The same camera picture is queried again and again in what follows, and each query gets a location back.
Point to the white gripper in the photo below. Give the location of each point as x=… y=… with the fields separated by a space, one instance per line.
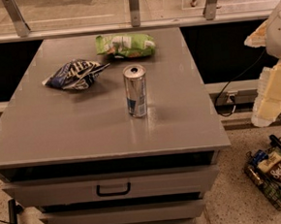
x=279 y=35

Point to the silver blue redbull can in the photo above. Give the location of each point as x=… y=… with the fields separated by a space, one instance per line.
x=135 y=90

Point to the green chip bag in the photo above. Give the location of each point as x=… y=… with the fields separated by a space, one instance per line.
x=128 y=45

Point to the blue white chip bag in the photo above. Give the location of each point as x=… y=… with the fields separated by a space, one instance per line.
x=78 y=74

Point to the grey drawer cabinet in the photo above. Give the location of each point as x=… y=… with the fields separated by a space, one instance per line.
x=57 y=146

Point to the black pole at left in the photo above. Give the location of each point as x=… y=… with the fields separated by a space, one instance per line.
x=13 y=222

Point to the black wire snack basket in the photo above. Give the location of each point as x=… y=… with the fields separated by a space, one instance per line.
x=263 y=167

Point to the black drawer handle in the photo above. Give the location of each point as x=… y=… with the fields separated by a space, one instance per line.
x=113 y=190

